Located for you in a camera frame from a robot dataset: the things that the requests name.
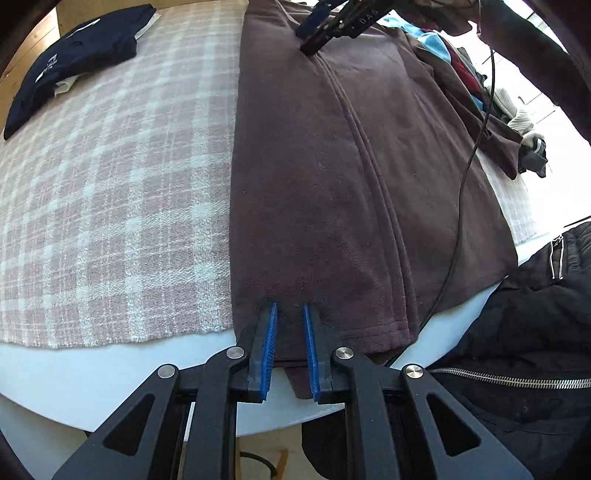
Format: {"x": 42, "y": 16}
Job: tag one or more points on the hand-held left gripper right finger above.
{"x": 309, "y": 350}

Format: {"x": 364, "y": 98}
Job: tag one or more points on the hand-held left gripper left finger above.
{"x": 270, "y": 344}

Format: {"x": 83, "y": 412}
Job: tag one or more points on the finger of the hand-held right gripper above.
{"x": 316, "y": 18}
{"x": 323, "y": 39}

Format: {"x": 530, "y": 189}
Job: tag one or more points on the brown fleece sweater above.
{"x": 323, "y": 184}

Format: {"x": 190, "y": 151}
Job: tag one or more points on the person's right forearm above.
{"x": 531, "y": 41}

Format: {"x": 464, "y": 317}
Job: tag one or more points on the red garment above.
{"x": 466, "y": 78}

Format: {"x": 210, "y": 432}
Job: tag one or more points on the white knit garment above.
{"x": 517, "y": 115}

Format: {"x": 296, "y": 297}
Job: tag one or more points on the pink plaid blanket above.
{"x": 115, "y": 207}

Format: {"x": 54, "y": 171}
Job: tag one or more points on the person's black zip jacket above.
{"x": 521, "y": 346}

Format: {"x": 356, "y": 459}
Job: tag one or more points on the black garment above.
{"x": 535, "y": 159}

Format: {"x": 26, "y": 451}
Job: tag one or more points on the folded black t-shirt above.
{"x": 69, "y": 55}

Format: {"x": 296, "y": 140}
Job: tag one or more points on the pine plank panel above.
{"x": 34, "y": 32}

